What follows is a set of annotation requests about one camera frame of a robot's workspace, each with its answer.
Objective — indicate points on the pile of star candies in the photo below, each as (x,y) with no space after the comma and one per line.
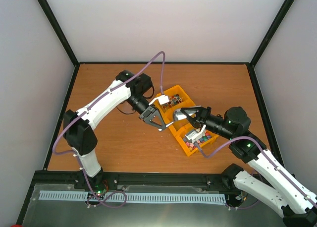
(205,138)

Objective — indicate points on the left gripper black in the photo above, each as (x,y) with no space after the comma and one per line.
(148,119)

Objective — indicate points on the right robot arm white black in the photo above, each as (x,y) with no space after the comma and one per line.
(282,192)

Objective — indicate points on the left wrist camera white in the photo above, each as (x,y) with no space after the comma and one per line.
(163,99)

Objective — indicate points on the pile of lollipops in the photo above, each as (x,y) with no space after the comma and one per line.
(173,101)

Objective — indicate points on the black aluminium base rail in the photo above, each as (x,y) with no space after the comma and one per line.
(115,180)

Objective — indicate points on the silver metal scoop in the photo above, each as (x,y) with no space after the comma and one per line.
(177,115)

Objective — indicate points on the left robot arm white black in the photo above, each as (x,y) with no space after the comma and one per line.
(79,126)

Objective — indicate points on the yellow three-compartment bin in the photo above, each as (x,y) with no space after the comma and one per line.
(180,128)

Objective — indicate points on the light blue cable duct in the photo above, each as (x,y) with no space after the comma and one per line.
(135,198)

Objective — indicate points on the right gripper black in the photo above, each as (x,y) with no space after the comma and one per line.
(202,114)

